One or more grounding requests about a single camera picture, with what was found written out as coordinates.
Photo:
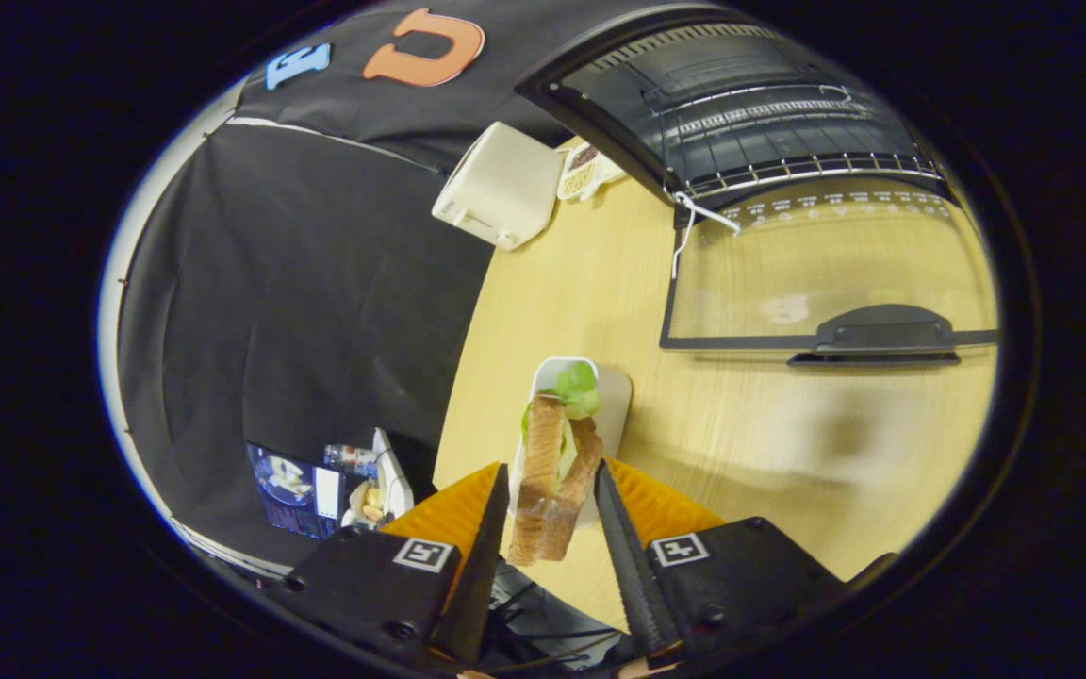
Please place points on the black backdrop cloth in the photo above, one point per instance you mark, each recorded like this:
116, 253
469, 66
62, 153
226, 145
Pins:
298, 283

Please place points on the small white divided dish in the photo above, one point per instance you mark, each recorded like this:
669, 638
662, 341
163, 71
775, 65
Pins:
581, 174

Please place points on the toast sandwich with lettuce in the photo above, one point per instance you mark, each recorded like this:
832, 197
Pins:
543, 453

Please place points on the white open bag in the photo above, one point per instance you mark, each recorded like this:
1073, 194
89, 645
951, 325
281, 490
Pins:
397, 481

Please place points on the black toaster oven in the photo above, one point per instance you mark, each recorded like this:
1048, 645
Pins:
741, 123

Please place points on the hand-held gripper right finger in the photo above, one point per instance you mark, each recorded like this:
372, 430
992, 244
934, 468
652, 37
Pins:
628, 566

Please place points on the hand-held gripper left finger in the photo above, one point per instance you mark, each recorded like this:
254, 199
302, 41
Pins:
486, 566

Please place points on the small plastic bottle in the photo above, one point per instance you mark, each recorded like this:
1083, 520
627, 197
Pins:
350, 456

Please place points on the white plate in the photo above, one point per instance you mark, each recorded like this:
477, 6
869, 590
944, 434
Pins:
614, 405

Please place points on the white bread toaster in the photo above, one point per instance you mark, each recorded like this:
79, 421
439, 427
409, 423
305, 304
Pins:
501, 184

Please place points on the blue printed box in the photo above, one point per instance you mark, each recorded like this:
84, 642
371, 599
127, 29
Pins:
288, 486

